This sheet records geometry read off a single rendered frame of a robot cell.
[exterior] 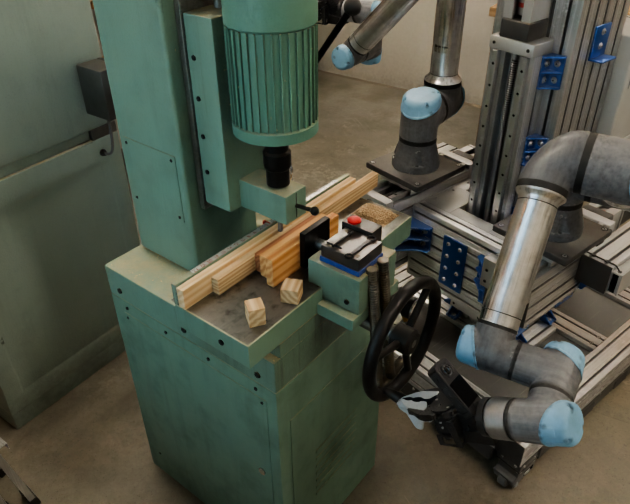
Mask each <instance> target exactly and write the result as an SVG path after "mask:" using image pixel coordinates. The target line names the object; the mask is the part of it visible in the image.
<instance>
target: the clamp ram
mask: <svg viewBox="0 0 630 504"><path fill-rule="evenodd" d="M328 239H330V218H329V217H327V216H324V217H322V218H321V219H319V220H318V221H316V222H315V223H313V224H312V225H310V226H309V227H307V228H306V229H305V230H303V231H302V232H300V266H301V267H303V268H307V267H308V259H309V258H310V257H311V256H313V255H314V254H315V253H317V252H318V251H319V250H321V245H322V244H323V243H324V242H326V241H327V240H328Z"/></svg>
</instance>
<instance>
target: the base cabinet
mask: <svg viewBox="0 0 630 504"><path fill-rule="evenodd" d="M112 297H113V301H114V305H115V309H116V313H117V318H118V322H119V326H120V330H121V334H122V338H123V342H124V346H125V350H126V354H127V358H128V362H129V366H130V370H131V374H132V378H133V382H134V386H135V390H136V394H137V398H138V402H139V406H140V410H141V414H142V418H143V422H144V426H145V430H146V434H147V438H148V442H149V446H150V450H151V454H152V458H153V462H154V463H155V464H156V465H157V466H159V467H160V468H161V469H162V470H164V471H165V472H166V473H167V474H169V475H170V476H171V477H172V478H174V479H175V480H176V481H177V482H179V483H180V484H181V485H182V486H184V487H185V488H186V489H187V490H189V491H190V492H191V493H192V494H194V495H195V496H196V497H197V498H199V499H200V500H201V501H202V502H204V503H205V504H342V503H343V502H344V501H345V499H346V498H347V497H348V496H349V495H350V493H351V492H352V491H353V490H354V489H355V487H356V486H357V485H358V484H359V483H360V481H361V480H362V479H363V478H364V477H365V475H366V474H367V473H368V472H369V471H370V469H371V468H372V467H373V466H374V464H375V452H376V439H377V425H378V412H379V402H376V401H373V400H371V399H370V398H369V397H368V396H367V395H366V393H365V391H364V388H363V382H362V371H363V364H364V359H365V355H366V351H367V348H368V345H369V342H370V331H368V330H366V329H364V328H362V327H360V326H358V327H357V328H356V329H355V330H354V331H350V330H348V329H347V330H346V331H345V332H344V333H342V334H341V335H340V336H339V337H338V338H337V339H336V340H335V341H334V342H332V343H331V344H330V345H329V346H328V347H327V348H326V349H325V350H324V351H323V352H321V353H320V354H319V355H318V356H317V357H316V358H315V359H314V360H313V361H312V362H310V363H309V364H308V365H307V366H306V367H305V368H304V369H303V370H302V371H301V372H299V373H298V374H297V375H296V376H295V377H294V378H293V379H292V380H291V381H289V382H288V383H287V384H286V385H285V386H284V387H283V388H282V389H281V390H280V391H278V392H277V393H274V392H272V391H271V390H269V389H267V388H266V387H264V386H263V385H261V384H259V383H258V382H256V381H255V380H253V379H251V378H250V377H248V376H246V375H245V374H243V373H242V372H240V371H238V370H237V369H235V368H234V367H232V366H230V365H229V364H227V363H225V362H224V361H222V360H221V359H219V358H217V357H216V356H214V355H212V354H211V353H209V352H208V351H206V350H204V349H203V348H201V347H200V346H198V345H196V344H195V343H193V342H191V341H190V340H188V339H187V338H185V337H183V336H182V335H180V334H179V333H177V332H175V331H174V330H172V329H170V328H169V327H167V326H166V325H164V324H162V323H161V322H159V321H157V320H156V319H154V318H153V317H151V316H149V315H148V314H146V313H145V312H143V311H141V310H140V309H138V308H136V307H135V306H133V305H132V304H130V303H128V302H127V301H125V300H124V299H122V298H120V297H119V296H117V295H115V294H114V293H112Z"/></svg>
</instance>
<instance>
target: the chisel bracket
mask: <svg viewBox="0 0 630 504"><path fill-rule="evenodd" d="M239 186H240V197H241V206H243V207H245V208H247V209H250V210H252V211H254V212H257V213H259V214H261V215H264V216H266V217H268V218H271V219H273V220H275V221H278V222H280V223H282V224H285V225H288V224H289V223H291V222H292V221H294V220H295V219H297V218H299V217H300V216H302V215H303V214H305V213H306V211H305V210H302V209H298V208H295V205H296V204H301V205H305V206H306V186H305V185H302V184H300V183H297V182H294V181H292V180H290V184H289V185H288V186H286V187H284V188H272V187H269V186H268V185H267V182H266V171H265V170H263V169H257V170H255V171H254V172H252V173H250V174H248V175H246V176H244V177H243V178H241V179H240V180H239Z"/></svg>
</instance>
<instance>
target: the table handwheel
mask: <svg viewBox="0 0 630 504"><path fill-rule="evenodd" d="M420 290H422V291H421V294H420V296H419V298H418V300H417V303H416V305H415V307H414V309H413V311H412V313H411V315H410V317H409V319H408V321H407V323H406V324H404V323H402V322H401V323H398V324H396V325H393V323H394V322H395V320H396V318H397V316H398V315H399V313H400V312H401V310H402V309H403V307H404V306H405V305H406V304H407V302H408V301H409V300H410V299H411V298H412V297H413V296H414V295H415V294H416V293H417V292H419V291H420ZM428 296H429V303H428V311H427V316H426V320H425V324H424V327H423V330H422V333H421V335H420V334H419V331H418V330H417V329H415V328H414V326H415V324H416V321H417V319H418V317H419V314H420V312H421V310H422V307H423V305H424V303H425V301H426V299H427V297H428ZM440 309H441V290H440V286H439V284H438V282H437V281H436V280H435V279H434V278H433V277H431V276H427V275H422V276H418V277H415V278H414V279H412V280H410V281H409V282H407V283H406V284H405V285H404V286H403V287H402V288H401V289H400V290H399V291H398V292H397V293H396V295H395V296H394V297H393V298H392V300H391V301H390V303H389V304H388V306H387V307H386V309H385V310H384V312H383V314H382V315H381V317H380V319H379V321H378V323H377V325H376V327H375V329H374V332H373V334H372V336H371V339H370V342H369V345H368V348H367V351H366V355H365V359H364V364H363V371H362V382H363V388H364V391H365V393H366V395H367V396H368V397H369V398H370V399H371V400H373V401H376V402H382V401H386V400H388V399H390V398H388V397H387V396H386V395H384V394H383V393H384V390H385V388H386V387H388V388H391V389H394V390H396V391H400V390H401V389H402V388H403V387H404V386H405V385H406V384H407V383H408V381H409V380H410V379H411V377H412V376H413V375H414V373H415V372H416V370H417V368H418V367H419V365H420V363H421V362H422V360H423V358H424V356H425V354H426V352H427V350H428V348H429V346H430V343H431V341H432V338H433V336H434V333H435V330H436V327H437V323H438V319H439V315H440ZM369 324H370V323H369V317H368V318H367V319H366V320H365V321H363V322H362V323H361V324H360V325H359V326H360V327H362V328H364V329H366V330H368V331H370V330H371V329H370V325H369ZM385 340H388V344H389V345H388V346H386V347H385V348H384V349H382V348H383V345H384V343H385ZM393 351H397V352H399V353H401V354H402V356H403V363H404V367H403V368H402V370H401V371H400V372H399V374H398V375H397V376H396V377H395V378H394V379H393V380H392V381H391V382H390V383H389V384H388V385H386V386H385V387H383V388H378V387H377V383H376V373H377V366H378V362H379V361H381V360H382V359H383V358H384V357H386V356H387V355H389V354H390V353H392V352H393ZM410 354H411V356H410Z"/></svg>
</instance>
